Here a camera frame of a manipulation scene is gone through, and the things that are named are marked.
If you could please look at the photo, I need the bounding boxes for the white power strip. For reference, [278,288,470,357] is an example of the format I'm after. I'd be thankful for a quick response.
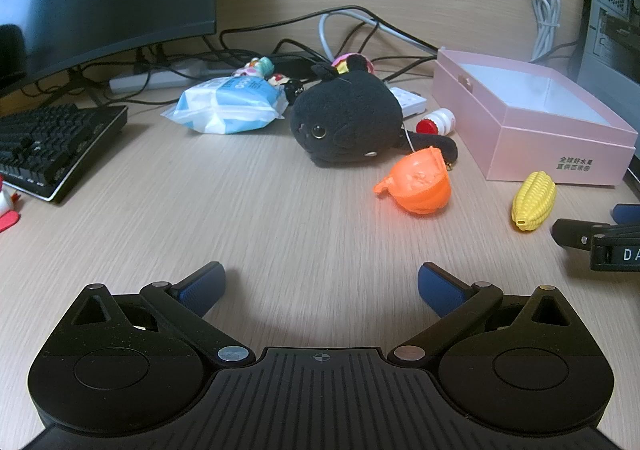
[109,61,211,94]

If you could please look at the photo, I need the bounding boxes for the red and white toy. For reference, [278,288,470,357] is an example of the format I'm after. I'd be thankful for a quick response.
[0,177,23,233]

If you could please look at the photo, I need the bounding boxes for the yellow corn toy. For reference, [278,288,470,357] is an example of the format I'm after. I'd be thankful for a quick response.
[511,171,557,233]

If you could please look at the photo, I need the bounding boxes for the blue wet wipes packet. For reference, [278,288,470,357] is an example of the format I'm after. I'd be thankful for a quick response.
[160,75,290,135]

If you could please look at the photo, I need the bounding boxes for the black figurine keychain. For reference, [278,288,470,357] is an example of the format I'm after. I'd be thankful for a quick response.
[267,73,303,98]

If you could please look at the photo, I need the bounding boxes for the orange plastic toy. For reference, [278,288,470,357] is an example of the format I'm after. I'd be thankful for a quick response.
[372,146,452,216]

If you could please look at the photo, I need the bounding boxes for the dark rounded object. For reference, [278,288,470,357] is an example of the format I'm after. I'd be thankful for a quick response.
[0,25,26,81]

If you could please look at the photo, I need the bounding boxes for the wooden desktop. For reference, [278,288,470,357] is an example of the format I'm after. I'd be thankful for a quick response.
[0,53,640,366]

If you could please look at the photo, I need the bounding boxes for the black plush cat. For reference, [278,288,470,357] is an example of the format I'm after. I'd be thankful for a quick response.
[291,55,458,173]

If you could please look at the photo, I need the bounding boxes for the white socket adapter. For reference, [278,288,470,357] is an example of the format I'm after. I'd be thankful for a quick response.
[389,87,428,120]

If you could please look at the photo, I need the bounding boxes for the pink and yellow donut toy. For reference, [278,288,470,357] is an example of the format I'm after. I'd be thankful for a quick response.
[331,52,376,76]

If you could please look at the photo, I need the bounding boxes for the computer tower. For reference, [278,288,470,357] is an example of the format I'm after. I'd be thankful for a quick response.
[575,0,640,91]

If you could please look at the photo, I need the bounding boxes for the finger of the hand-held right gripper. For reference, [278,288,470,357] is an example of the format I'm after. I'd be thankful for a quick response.
[552,219,601,251]
[612,203,640,226]

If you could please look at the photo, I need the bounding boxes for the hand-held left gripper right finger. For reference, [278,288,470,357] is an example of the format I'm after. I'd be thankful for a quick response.
[390,261,596,368]

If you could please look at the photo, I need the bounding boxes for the black power brick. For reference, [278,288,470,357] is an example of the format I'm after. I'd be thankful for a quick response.
[272,53,321,76]

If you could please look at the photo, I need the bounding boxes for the grey cable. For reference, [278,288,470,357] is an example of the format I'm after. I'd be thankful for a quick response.
[319,12,438,61]

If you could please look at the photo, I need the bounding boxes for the pink cardboard box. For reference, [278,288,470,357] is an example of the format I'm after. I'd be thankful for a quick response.
[432,49,640,187]

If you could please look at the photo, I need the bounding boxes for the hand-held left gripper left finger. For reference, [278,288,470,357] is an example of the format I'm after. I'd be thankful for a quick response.
[47,261,253,368]

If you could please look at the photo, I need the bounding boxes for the white bottle with red cap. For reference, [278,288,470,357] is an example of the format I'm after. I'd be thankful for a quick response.
[416,109,457,136]

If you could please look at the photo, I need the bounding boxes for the black cable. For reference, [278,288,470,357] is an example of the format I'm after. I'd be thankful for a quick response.
[220,5,438,81]

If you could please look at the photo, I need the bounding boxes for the black keyboard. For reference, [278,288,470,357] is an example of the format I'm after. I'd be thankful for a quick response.
[0,104,129,203]

